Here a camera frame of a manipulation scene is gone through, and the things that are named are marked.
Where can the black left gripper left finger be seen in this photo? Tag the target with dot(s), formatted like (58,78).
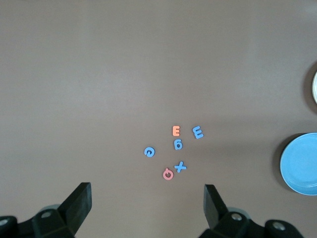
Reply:
(79,203)

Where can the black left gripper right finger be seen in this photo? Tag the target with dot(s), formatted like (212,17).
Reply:
(213,205)

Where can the blue foam number 6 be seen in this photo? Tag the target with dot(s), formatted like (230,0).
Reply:
(176,146)

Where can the blue foam letter E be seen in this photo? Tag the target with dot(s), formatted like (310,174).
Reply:
(197,132)

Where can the blue foam letter G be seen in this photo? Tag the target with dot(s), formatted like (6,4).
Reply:
(146,151)

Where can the blue foam letter X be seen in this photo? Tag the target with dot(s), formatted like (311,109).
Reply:
(180,166)

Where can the pink foam letter Q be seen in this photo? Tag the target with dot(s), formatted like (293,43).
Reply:
(165,175)

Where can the orange foam letter E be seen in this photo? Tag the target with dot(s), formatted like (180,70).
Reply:
(174,130)

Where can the blue plate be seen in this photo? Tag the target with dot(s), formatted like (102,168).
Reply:
(301,163)

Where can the brown table cover mat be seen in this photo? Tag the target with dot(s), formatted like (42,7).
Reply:
(74,74)

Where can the pale pink plate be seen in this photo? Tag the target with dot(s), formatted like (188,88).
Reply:
(315,86)

